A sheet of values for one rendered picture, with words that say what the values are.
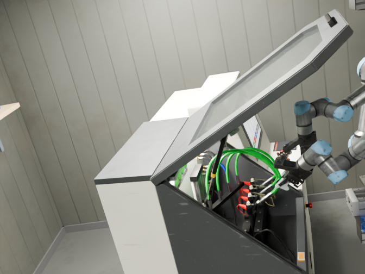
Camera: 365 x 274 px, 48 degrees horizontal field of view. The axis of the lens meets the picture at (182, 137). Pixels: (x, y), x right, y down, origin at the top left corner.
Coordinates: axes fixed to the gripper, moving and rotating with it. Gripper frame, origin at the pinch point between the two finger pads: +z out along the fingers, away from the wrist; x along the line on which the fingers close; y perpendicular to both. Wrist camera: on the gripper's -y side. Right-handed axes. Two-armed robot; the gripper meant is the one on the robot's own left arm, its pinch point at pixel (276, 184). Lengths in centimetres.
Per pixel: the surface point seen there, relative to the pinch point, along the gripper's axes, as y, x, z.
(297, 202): 23.5, 19.5, 21.6
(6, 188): -152, 18, 197
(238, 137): -23.9, 31.2, 15.8
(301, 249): 24.7, -19.7, 8.2
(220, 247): -10.8, -41.0, 11.8
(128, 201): -56, -43, 17
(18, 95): -200, 90, 174
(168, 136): -57, 1, 15
